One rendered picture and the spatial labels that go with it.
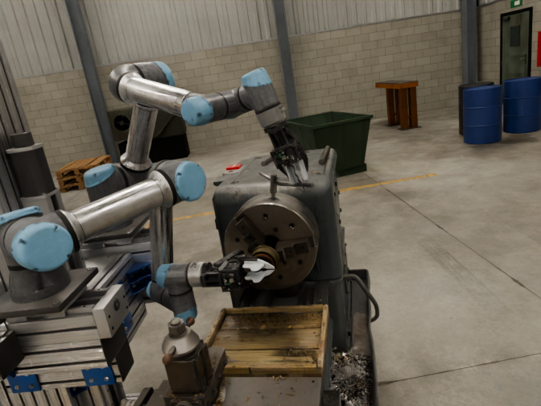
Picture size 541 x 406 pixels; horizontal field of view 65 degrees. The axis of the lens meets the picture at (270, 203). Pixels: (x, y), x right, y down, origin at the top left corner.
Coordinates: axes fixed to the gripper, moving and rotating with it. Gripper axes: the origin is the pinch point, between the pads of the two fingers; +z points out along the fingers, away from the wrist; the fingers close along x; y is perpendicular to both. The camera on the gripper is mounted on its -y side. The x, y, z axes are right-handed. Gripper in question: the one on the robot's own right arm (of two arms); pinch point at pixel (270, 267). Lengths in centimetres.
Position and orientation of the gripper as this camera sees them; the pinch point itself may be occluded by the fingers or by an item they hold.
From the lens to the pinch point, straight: 127.7
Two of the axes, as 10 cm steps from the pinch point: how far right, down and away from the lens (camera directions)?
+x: -1.5, -9.4, -2.9
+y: -1.9, 3.2, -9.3
